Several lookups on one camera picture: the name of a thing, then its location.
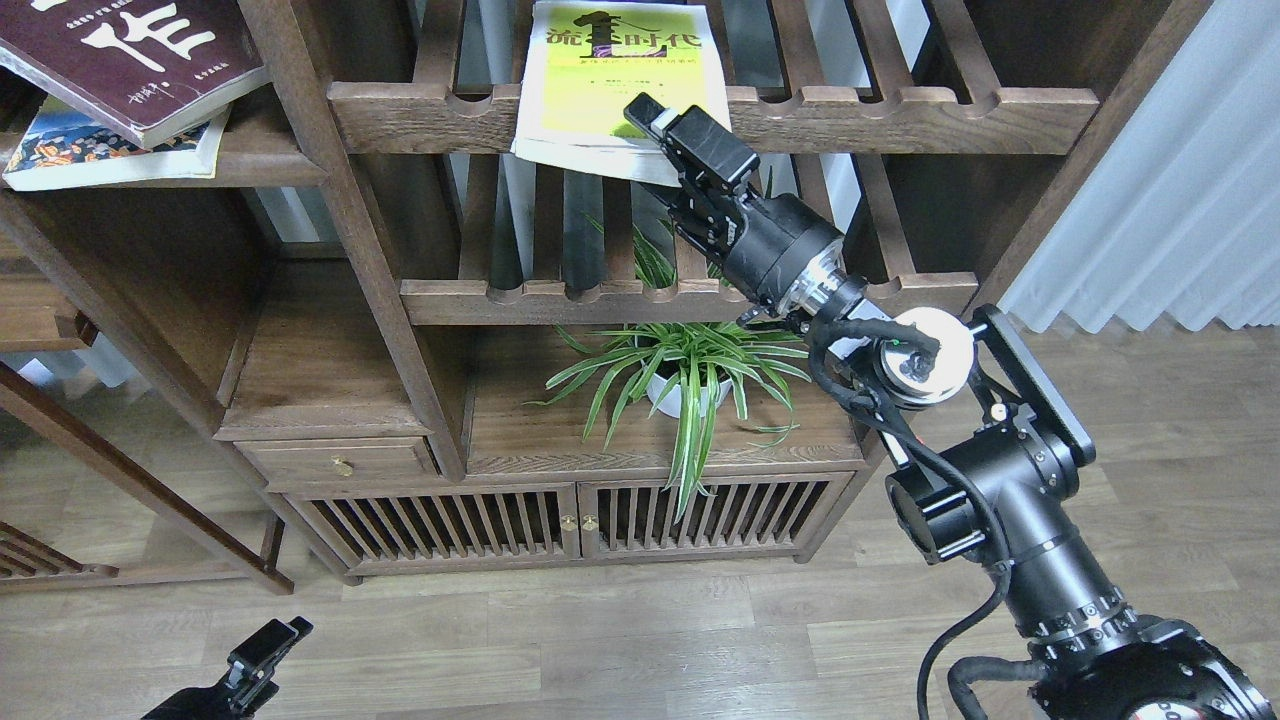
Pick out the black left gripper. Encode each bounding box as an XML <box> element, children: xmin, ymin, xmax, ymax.
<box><xmin>142</xmin><ymin>616</ymin><xmax>314</xmax><ymax>719</ymax></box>

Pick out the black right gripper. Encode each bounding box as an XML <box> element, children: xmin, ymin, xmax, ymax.
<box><xmin>623</xmin><ymin>94</ymin><xmax>844</xmax><ymax>311</ymax></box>

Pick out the colourful 300 paperback book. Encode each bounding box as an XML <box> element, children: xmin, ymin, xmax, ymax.
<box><xmin>3</xmin><ymin>96</ymin><xmax>230</xmax><ymax>191</ymax></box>

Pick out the maroon cover thick book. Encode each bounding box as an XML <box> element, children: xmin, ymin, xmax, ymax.
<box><xmin>1</xmin><ymin>1</ymin><xmax>270</xmax><ymax>149</ymax></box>

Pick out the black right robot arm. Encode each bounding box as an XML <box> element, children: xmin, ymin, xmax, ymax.
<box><xmin>623</xmin><ymin>94</ymin><xmax>1275</xmax><ymax>719</ymax></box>

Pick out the green spider plant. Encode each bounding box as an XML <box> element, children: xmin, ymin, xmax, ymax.
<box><xmin>530</xmin><ymin>170</ymin><xmax>881</xmax><ymax>524</ymax></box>

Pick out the left slatted cabinet door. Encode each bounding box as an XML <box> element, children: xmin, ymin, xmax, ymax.
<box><xmin>287</xmin><ymin>484</ymin><xmax>581</xmax><ymax>577</ymax></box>

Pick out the yellow green cover book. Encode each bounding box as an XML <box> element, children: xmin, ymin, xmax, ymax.
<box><xmin>511</xmin><ymin>1</ymin><xmax>732</xmax><ymax>186</ymax></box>

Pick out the white plant pot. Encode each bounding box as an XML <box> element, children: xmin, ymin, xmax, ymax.
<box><xmin>646</xmin><ymin>368</ymin><xmax>733</xmax><ymax>419</ymax></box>

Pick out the small wooden drawer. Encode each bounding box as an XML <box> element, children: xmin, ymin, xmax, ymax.
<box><xmin>236</xmin><ymin>436</ymin><xmax>442</xmax><ymax>489</ymax></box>

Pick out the dark wooden bookshelf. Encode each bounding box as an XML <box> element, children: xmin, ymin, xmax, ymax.
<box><xmin>3</xmin><ymin>1</ymin><xmax>1210</xmax><ymax>584</ymax></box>

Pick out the white pleated curtain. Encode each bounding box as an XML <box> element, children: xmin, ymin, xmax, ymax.
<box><xmin>998</xmin><ymin>1</ymin><xmax>1279</xmax><ymax>333</ymax></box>

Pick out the wooden furniture frame left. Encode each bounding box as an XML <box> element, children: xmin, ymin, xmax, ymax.
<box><xmin>1</xmin><ymin>240</ymin><xmax>294</xmax><ymax>594</ymax></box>

